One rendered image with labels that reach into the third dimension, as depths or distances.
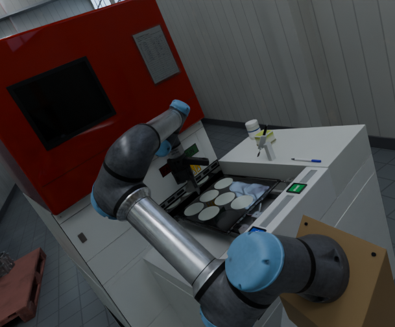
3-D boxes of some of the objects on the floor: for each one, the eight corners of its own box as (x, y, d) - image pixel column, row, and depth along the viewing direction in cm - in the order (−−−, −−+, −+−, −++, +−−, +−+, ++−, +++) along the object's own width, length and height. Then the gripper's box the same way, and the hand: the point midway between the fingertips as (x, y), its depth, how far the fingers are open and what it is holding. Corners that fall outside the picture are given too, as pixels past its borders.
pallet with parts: (-21, 294, 361) (-40, 273, 349) (46, 254, 384) (30, 233, 373) (-55, 375, 254) (-84, 350, 242) (41, 312, 277) (19, 286, 265)
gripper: (166, 156, 136) (185, 195, 144) (167, 163, 128) (187, 204, 135) (183, 148, 136) (202, 187, 143) (185, 155, 127) (204, 196, 135)
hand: (199, 191), depth 139 cm, fingers closed
